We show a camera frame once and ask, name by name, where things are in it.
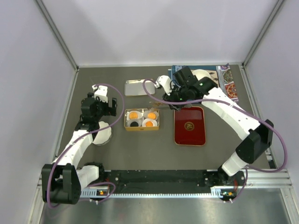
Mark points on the white bowl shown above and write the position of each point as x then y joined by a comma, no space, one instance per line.
199,74

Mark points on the black cookie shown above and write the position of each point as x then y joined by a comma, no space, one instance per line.
134,124

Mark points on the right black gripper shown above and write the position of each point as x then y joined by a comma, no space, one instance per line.
174,87

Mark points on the silver tin lid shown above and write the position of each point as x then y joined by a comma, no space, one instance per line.
135,88

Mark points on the white paper cup back-right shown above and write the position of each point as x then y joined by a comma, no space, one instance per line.
147,111

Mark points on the white paper cup back-left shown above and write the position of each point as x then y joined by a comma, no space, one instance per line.
139,114

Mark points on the aluminium frame post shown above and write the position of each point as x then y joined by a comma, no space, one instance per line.
270,19
42,7

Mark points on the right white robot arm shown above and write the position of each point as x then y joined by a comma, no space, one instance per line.
256,137

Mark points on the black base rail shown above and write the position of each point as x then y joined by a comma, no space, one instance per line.
162,181

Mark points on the right aluminium frame post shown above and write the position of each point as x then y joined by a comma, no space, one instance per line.
270,19

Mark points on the metal tongs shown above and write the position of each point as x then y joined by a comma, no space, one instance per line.
161,106

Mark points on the gold cookie tin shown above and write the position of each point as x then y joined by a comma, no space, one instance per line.
141,128

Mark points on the red lacquer tray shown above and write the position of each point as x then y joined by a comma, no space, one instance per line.
189,127

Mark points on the patterned colourful cloth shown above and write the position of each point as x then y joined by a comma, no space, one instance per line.
226,81

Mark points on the white paper cup front-left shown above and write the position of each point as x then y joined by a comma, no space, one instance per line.
138,120

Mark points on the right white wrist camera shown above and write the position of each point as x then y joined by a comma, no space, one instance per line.
165,83

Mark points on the blue cloth napkin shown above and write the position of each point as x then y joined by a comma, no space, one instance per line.
212,69

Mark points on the white paper cup front-right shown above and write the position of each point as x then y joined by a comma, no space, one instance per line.
153,120

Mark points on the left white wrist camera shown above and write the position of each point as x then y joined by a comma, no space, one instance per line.
100,93

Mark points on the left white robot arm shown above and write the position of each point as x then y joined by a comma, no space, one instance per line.
62,182

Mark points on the white scalloped dish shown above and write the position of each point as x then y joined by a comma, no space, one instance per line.
102,137

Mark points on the orange cookie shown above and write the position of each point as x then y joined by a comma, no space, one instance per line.
149,123
151,115
133,115

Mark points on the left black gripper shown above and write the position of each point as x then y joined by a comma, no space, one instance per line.
109,110

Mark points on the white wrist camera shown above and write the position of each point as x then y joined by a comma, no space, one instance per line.
100,93
165,83

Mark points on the left aluminium frame post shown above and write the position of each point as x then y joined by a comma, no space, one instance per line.
42,7

